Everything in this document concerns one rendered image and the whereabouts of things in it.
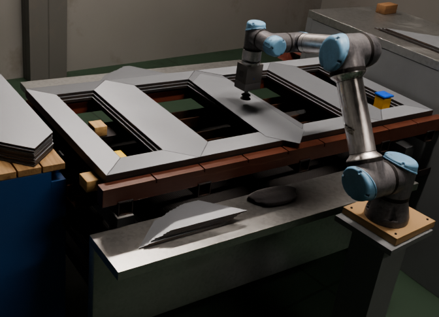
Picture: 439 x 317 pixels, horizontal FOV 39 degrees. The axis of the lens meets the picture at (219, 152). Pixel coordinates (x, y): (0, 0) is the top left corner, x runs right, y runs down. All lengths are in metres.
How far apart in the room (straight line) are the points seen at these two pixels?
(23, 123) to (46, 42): 2.70
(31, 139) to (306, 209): 0.96
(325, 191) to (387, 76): 0.91
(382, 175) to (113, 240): 0.85
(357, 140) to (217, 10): 4.05
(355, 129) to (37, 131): 1.05
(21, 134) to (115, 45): 3.28
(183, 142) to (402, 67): 1.26
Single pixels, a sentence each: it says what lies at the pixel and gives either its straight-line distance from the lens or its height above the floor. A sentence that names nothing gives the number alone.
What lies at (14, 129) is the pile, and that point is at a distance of 2.17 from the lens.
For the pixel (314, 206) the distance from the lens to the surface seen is 2.20.
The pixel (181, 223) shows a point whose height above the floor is 0.72.
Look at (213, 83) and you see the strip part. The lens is 2.69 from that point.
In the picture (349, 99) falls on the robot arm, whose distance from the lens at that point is 1.98.
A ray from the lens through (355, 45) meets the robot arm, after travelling 2.00.
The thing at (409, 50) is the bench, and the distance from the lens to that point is 2.96.
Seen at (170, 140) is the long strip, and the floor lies 0.85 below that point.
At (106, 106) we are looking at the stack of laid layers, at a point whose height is 0.83.
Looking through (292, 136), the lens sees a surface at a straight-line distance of 2.28.
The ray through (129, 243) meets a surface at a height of 0.68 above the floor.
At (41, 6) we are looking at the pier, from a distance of 4.78.
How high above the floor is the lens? 1.77
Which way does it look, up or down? 26 degrees down
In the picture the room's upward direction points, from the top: 7 degrees clockwise
